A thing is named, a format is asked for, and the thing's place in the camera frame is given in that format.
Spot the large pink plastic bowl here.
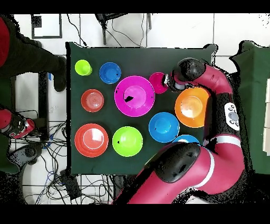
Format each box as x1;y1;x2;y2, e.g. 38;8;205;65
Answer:
114;75;156;117

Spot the light blue plastic bowl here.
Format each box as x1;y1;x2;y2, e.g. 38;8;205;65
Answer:
148;111;180;144
171;134;201;146

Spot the small crimson red bowl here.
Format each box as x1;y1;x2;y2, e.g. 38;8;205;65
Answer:
148;72;169;95

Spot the lime green plastic bowl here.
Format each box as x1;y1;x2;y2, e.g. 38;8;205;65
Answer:
112;126;144;157

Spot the small red-orange plastic bowl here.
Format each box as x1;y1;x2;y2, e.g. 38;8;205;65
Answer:
80;89;105;113

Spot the small dark blue bowl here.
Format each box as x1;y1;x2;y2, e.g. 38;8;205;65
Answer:
99;61;122;85

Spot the wide red-orange plastic bowl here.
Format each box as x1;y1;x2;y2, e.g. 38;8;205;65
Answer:
74;123;110;158

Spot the dark green tablecloth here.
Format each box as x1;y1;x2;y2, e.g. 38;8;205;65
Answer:
65;41;218;176
229;40;270;175
0;72;21;175

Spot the large orange plastic bowl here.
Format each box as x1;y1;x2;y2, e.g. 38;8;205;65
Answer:
174;87;210;129

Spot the lime green plastic cup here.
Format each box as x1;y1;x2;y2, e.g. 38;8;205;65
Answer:
74;59;93;76

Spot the long black bar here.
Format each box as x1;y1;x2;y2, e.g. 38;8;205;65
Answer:
37;71;50;141

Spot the black power brick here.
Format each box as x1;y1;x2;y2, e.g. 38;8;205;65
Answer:
59;170;82;200

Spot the black round floor stand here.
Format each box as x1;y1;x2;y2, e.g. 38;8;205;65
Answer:
8;143;45;170

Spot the person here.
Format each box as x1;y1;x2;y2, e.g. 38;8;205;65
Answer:
0;14;68;93

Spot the white box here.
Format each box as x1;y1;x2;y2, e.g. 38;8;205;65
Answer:
262;78;270;156

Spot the black camera tripod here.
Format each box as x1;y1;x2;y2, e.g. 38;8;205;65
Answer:
94;13;152;45

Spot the black floor cable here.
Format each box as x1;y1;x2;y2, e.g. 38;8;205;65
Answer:
66;14;88;47

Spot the tangle of floor cables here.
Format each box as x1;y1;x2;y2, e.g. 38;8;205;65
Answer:
22;109;115;204

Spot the black square floor frame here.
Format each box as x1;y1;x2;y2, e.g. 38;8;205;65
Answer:
31;14;63;39

